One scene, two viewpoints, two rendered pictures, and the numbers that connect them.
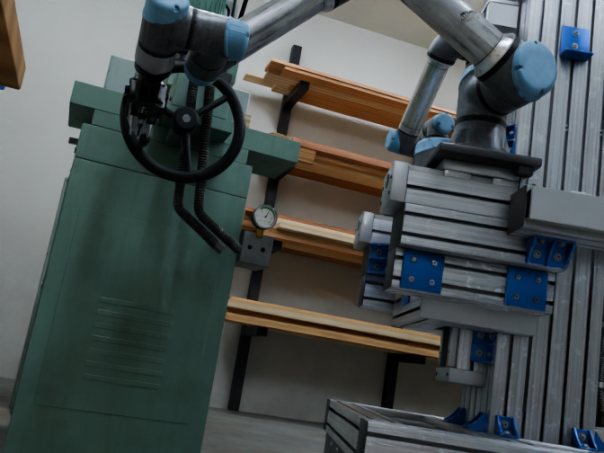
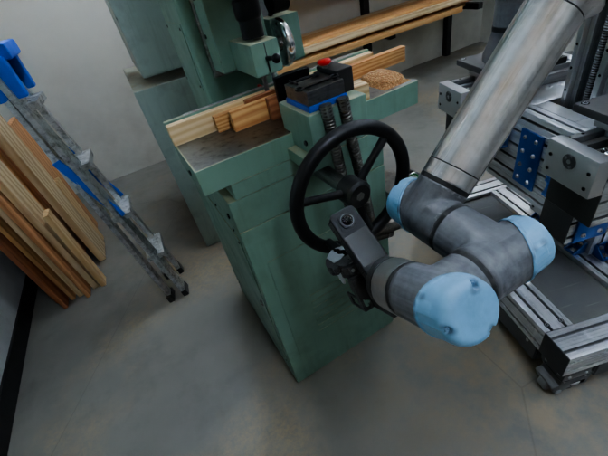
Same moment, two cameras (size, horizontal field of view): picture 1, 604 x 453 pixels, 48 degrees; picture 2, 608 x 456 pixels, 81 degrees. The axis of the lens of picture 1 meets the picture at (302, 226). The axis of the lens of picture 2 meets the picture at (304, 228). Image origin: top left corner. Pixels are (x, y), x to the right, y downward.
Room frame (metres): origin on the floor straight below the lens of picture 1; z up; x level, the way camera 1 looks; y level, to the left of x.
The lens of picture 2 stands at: (0.87, 0.45, 1.22)
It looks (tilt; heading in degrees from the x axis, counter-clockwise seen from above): 38 degrees down; 357
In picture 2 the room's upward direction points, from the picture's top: 14 degrees counter-clockwise
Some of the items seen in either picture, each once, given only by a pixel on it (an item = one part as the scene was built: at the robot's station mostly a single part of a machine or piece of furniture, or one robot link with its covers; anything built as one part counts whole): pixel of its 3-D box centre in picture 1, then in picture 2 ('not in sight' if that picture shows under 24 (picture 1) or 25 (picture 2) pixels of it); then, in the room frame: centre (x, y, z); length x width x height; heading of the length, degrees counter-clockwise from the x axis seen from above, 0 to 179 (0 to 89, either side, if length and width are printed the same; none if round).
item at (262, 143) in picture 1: (188, 129); (308, 127); (1.70, 0.34, 0.87); 0.61 x 0.30 x 0.06; 108
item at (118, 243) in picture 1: (122, 320); (293, 243); (1.91, 0.45, 0.35); 0.58 x 0.45 x 0.71; 18
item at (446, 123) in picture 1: (439, 127); not in sight; (2.25, -0.42, 1.21); 0.11 x 0.08 x 0.09; 15
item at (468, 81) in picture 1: (484, 96); not in sight; (1.45, -0.37, 0.98); 0.13 x 0.12 x 0.14; 17
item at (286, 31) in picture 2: not in sight; (281, 42); (1.96, 0.34, 1.02); 0.12 x 0.03 x 0.12; 18
